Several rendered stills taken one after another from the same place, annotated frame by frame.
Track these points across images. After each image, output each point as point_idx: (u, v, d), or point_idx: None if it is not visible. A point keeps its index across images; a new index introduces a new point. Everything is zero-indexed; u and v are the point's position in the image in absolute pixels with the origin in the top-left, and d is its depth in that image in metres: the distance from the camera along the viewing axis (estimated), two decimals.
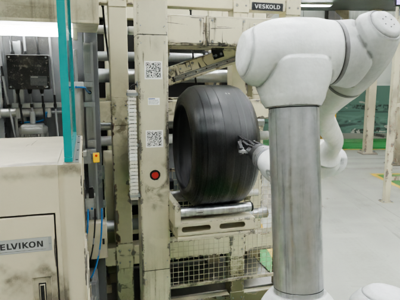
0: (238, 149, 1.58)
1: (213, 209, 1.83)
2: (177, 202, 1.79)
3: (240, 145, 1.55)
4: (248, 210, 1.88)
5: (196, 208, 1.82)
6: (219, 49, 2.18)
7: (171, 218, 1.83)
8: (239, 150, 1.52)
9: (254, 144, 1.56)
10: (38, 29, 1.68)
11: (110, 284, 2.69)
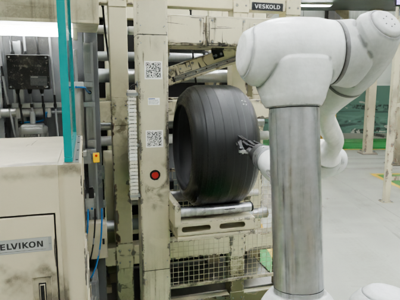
0: (238, 149, 1.58)
1: (213, 214, 1.85)
2: (177, 202, 1.79)
3: (240, 145, 1.55)
4: None
5: (196, 214, 1.82)
6: (219, 49, 2.18)
7: (171, 218, 1.83)
8: (239, 150, 1.52)
9: (254, 144, 1.56)
10: (38, 29, 1.68)
11: (110, 284, 2.69)
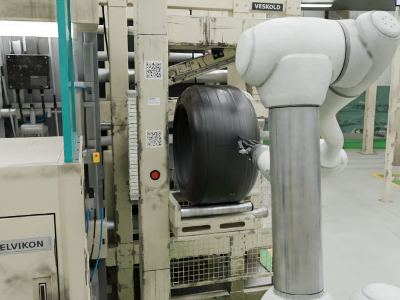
0: (238, 149, 1.58)
1: None
2: (177, 202, 1.79)
3: (240, 145, 1.55)
4: None
5: None
6: (219, 49, 2.18)
7: (171, 218, 1.83)
8: (239, 150, 1.52)
9: (254, 144, 1.56)
10: (38, 29, 1.68)
11: (110, 284, 2.69)
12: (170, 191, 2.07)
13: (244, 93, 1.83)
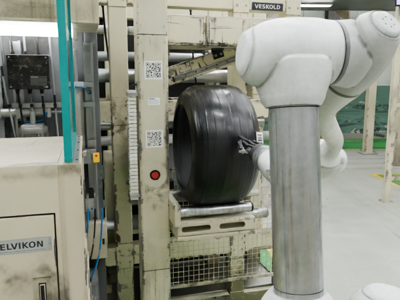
0: (238, 149, 1.58)
1: (212, 204, 1.86)
2: (177, 202, 1.79)
3: (240, 145, 1.55)
4: (247, 203, 1.88)
5: (194, 206, 1.85)
6: (219, 49, 2.18)
7: (171, 218, 1.83)
8: (239, 150, 1.52)
9: (254, 144, 1.56)
10: (38, 29, 1.68)
11: (110, 284, 2.69)
12: None
13: (256, 137, 1.72)
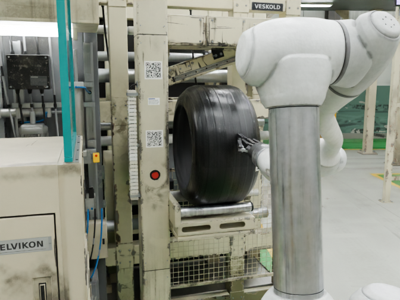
0: (237, 147, 1.58)
1: (213, 206, 1.84)
2: (177, 202, 1.79)
3: (240, 143, 1.55)
4: (248, 207, 1.88)
5: (195, 206, 1.83)
6: (219, 49, 2.18)
7: (171, 218, 1.83)
8: (238, 149, 1.52)
9: (253, 143, 1.56)
10: (38, 29, 1.68)
11: (110, 284, 2.69)
12: None
13: None
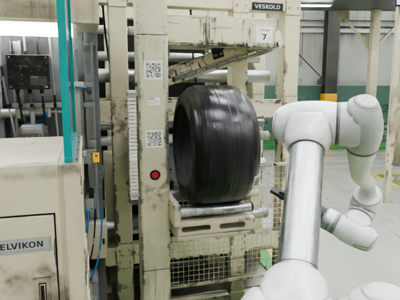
0: None
1: (212, 214, 1.85)
2: (177, 202, 1.79)
3: None
4: None
5: (196, 215, 1.82)
6: (219, 49, 2.18)
7: (171, 218, 1.83)
8: None
9: None
10: (38, 29, 1.68)
11: (110, 284, 2.69)
12: (169, 191, 2.10)
13: (253, 181, 1.78)
